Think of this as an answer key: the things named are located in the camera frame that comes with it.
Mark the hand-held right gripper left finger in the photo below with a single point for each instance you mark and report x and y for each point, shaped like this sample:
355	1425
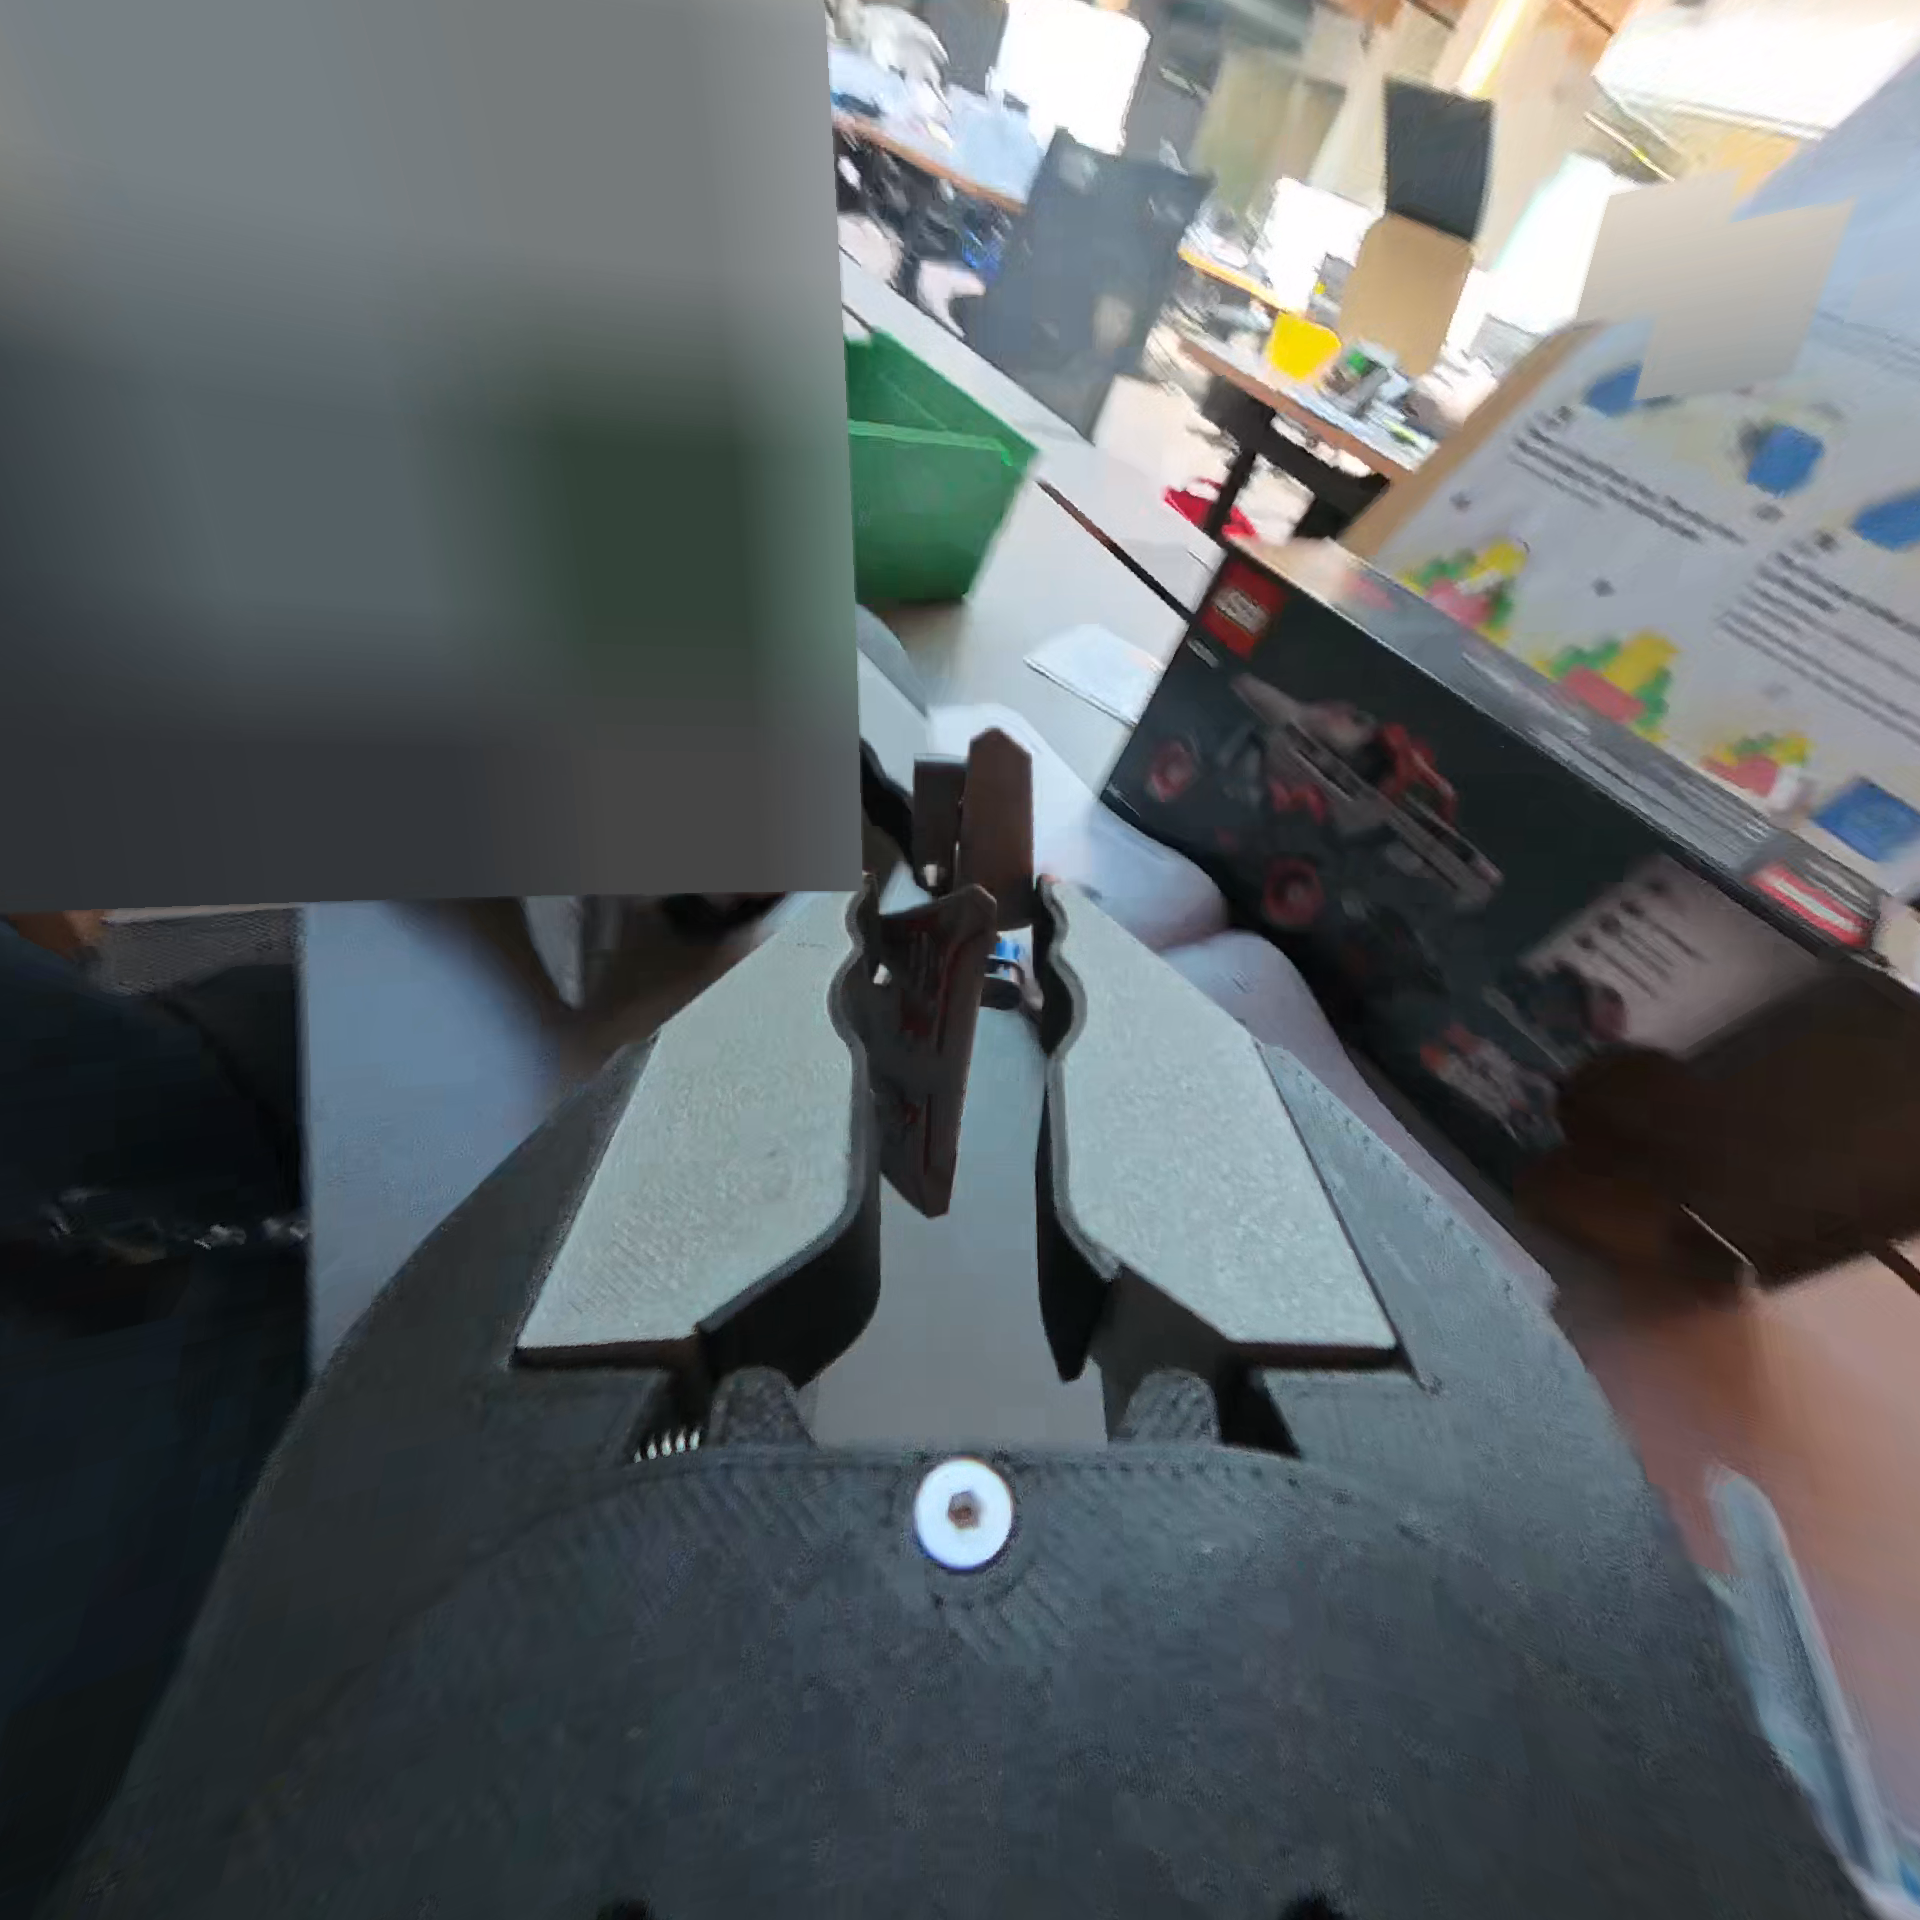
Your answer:
720	1170

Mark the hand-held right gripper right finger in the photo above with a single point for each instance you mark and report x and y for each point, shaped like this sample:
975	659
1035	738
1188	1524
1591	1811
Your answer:
1201	1184

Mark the grey red printed lego panel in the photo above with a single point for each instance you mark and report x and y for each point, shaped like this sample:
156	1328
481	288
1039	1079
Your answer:
939	1035

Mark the black lego set box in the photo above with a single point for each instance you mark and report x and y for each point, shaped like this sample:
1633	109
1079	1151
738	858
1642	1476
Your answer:
1441	840

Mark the white lego poster board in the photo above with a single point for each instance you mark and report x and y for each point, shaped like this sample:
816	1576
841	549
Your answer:
1695	584

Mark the white paper sheet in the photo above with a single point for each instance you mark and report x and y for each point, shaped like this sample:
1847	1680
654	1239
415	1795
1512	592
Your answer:
1102	671

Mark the person's dark clothing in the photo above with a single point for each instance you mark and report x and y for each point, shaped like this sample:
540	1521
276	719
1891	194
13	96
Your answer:
134	1351

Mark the red item on floor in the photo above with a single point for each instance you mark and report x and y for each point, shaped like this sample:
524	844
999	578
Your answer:
1208	511

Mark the green plastic bin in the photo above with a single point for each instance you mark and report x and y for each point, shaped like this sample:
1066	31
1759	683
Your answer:
915	480

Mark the cluttered wooden desk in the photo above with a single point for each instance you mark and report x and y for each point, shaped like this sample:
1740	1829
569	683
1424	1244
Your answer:
1304	399

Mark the yellow container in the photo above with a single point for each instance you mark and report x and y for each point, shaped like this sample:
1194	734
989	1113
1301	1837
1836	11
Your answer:
1301	345

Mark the tan cardboard box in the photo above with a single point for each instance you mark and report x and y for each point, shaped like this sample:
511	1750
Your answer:
1403	301

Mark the black monitor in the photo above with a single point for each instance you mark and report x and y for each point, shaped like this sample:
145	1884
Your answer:
1437	159

